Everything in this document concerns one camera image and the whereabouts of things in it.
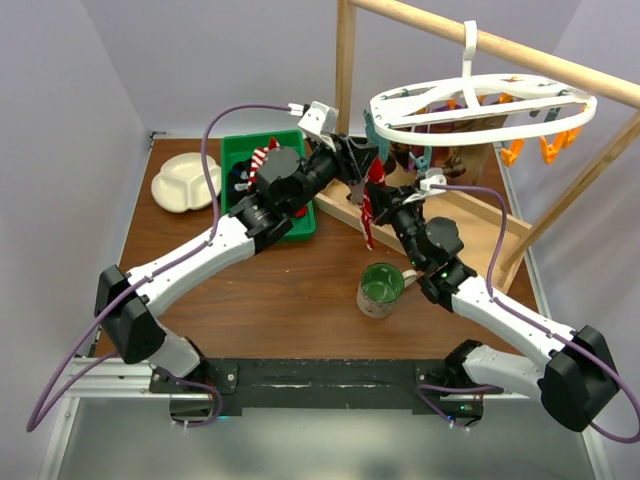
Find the red white patterned sock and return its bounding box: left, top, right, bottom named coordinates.
left=360, top=157, right=386, bottom=251

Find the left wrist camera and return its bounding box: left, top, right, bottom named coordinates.
left=297, top=101, right=339, bottom=138

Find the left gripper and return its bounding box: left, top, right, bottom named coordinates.
left=286, top=133, right=381, bottom=216

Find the black sock in bin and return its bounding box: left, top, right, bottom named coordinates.
left=227, top=159, right=251, bottom=205

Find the brown sock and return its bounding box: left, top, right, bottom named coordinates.
left=442, top=115, right=507, bottom=185

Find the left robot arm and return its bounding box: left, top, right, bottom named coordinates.
left=95, top=135, right=378, bottom=392

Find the aluminium frame rail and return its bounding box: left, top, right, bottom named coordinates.
left=38, top=359, right=222, bottom=479

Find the white divided plate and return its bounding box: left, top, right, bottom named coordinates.
left=151, top=152, right=212, bottom=213

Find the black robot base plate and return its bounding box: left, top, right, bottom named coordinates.
left=148, top=357, right=485, bottom=419

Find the purple cable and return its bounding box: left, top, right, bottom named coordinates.
left=25, top=103, right=306, bottom=434
left=429, top=183, right=634, bottom=442

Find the orange clothes peg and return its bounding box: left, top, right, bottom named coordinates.
left=500, top=139, right=525, bottom=167
left=539, top=132, right=567, bottom=165
left=561, top=127, right=582, bottom=149

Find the wooden rack base tray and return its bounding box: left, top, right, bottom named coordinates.
left=314, top=181, right=530, bottom=293

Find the green plastic bin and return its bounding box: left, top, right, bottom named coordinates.
left=220, top=130, right=305, bottom=214

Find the white round clip hanger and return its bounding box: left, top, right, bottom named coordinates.
left=370, top=21, right=598, bottom=147

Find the maroon sock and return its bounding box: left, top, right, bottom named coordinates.
left=429, top=99, right=457, bottom=123

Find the red white striped sock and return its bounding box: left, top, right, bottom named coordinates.
left=248, top=137, right=280, bottom=190

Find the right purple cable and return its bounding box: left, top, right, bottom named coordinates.
left=429, top=183, right=634, bottom=442

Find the green enamel mug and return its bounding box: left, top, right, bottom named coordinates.
left=356, top=263, right=418, bottom=319

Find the red santa sock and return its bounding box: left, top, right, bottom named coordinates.
left=294, top=205, right=309, bottom=219

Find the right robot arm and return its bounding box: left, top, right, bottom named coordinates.
left=365, top=183, right=622, bottom=432

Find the wooden rack frame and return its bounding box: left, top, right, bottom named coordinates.
left=335, top=1, right=639, bottom=270

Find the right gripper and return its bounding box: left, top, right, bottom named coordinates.
left=366, top=182, right=427, bottom=270

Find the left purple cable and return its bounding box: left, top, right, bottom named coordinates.
left=25, top=103, right=306, bottom=434

